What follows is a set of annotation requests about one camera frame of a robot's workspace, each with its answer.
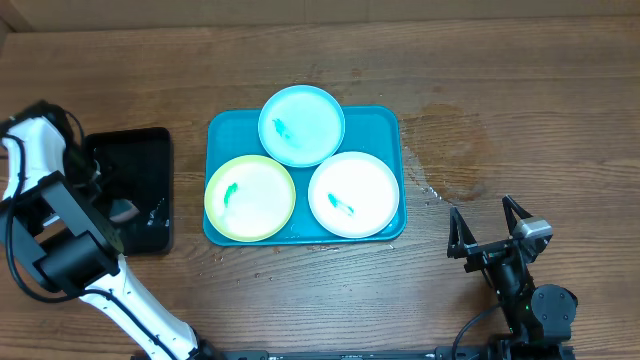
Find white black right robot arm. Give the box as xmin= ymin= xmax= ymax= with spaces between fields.
xmin=436 ymin=195 xmax=578 ymax=360

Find yellow plate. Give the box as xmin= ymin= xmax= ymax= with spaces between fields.
xmin=204 ymin=155 xmax=296 ymax=242

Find white plate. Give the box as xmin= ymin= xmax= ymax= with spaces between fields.
xmin=308 ymin=151 xmax=400 ymax=239

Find light blue plate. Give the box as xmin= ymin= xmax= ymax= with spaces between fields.
xmin=257 ymin=85 xmax=346 ymax=168

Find teal serving tray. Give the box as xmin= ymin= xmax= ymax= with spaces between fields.
xmin=204 ymin=105 xmax=407 ymax=246

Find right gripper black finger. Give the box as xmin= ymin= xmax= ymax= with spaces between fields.
xmin=447 ymin=207 xmax=478 ymax=259
xmin=502 ymin=195 xmax=532 ymax=235

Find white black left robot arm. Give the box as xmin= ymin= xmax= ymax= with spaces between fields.
xmin=1 ymin=100 xmax=219 ymax=359

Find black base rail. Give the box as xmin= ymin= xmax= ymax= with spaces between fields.
xmin=130 ymin=345 xmax=576 ymax=360

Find cardboard backdrop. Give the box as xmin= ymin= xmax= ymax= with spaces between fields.
xmin=1 ymin=0 xmax=639 ymax=32

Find black water tray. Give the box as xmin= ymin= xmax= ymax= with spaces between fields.
xmin=85 ymin=127 xmax=173 ymax=256

